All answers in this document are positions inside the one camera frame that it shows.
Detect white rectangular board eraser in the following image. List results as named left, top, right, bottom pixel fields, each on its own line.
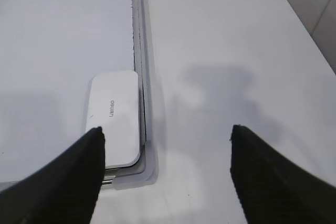
left=86, top=70, right=140, bottom=169

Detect white framed whiteboard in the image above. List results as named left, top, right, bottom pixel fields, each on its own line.
left=1, top=0, right=157, bottom=190

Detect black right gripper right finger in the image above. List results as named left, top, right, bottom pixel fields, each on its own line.
left=230, top=125, right=335, bottom=223

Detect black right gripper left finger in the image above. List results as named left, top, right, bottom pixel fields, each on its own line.
left=1, top=127, right=106, bottom=223

